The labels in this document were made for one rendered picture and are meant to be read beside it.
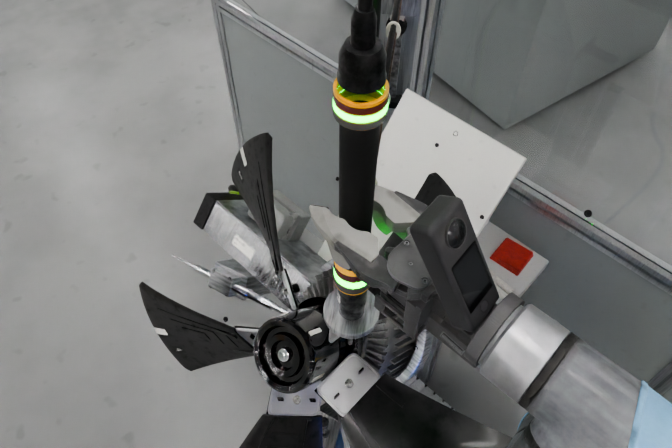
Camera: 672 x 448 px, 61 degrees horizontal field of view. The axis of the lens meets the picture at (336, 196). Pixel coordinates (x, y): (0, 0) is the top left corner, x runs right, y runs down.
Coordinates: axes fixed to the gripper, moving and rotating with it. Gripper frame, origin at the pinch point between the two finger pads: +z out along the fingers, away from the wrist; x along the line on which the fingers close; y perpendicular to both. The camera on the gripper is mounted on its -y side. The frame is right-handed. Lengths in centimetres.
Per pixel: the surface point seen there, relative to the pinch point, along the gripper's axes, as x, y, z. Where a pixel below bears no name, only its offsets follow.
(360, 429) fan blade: -4.1, 43.6, -9.0
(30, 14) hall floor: 68, 162, 334
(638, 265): 70, 64, -26
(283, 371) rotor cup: -6.5, 41.7, 5.2
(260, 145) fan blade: 11.9, 21.7, 28.4
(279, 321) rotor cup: -2.6, 36.6, 9.7
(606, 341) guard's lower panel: 70, 96, -31
